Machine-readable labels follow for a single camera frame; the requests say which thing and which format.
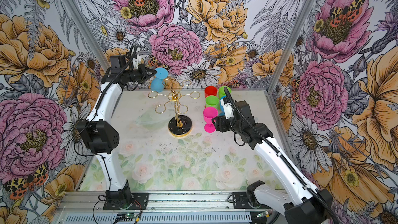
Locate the green circuit board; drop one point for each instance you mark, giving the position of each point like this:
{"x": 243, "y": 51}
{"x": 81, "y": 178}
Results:
{"x": 264, "y": 214}
{"x": 129, "y": 217}

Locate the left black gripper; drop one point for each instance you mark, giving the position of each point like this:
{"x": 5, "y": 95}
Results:
{"x": 146, "y": 75}

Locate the green wine glass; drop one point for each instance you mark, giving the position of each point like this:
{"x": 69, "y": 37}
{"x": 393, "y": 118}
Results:
{"x": 222, "y": 91}
{"x": 212, "y": 101}

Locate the red wine glass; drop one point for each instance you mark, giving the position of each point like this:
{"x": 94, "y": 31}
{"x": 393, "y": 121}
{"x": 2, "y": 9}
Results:
{"x": 210, "y": 91}

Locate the white vented cable duct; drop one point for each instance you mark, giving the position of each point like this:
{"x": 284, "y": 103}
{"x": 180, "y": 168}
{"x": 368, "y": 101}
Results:
{"x": 164, "y": 218}

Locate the gold wire wine glass rack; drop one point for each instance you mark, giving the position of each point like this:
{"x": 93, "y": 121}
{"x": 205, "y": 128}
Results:
{"x": 180, "y": 125}

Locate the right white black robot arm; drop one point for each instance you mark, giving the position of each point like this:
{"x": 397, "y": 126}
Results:
{"x": 303, "y": 202}

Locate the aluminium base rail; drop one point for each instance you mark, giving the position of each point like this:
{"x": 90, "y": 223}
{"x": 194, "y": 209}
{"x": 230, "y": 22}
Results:
{"x": 161, "y": 201}

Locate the pink wine glass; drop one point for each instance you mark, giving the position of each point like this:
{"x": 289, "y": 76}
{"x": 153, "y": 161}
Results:
{"x": 208, "y": 114}

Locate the left green circuit board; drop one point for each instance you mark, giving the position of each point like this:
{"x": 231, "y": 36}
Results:
{"x": 129, "y": 217}

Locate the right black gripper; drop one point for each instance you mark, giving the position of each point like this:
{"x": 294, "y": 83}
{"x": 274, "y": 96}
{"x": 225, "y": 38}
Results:
{"x": 220, "y": 125}

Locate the light blue wine glass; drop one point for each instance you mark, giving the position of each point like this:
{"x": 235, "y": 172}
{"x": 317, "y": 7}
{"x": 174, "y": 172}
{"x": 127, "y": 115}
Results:
{"x": 157, "y": 83}

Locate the right green circuit board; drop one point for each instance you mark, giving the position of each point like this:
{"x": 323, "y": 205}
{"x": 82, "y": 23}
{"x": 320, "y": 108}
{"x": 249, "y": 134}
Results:
{"x": 264, "y": 214}

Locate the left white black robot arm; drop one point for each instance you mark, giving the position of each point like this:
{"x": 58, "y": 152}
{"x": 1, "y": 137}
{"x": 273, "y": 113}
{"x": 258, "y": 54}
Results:
{"x": 98, "y": 135}

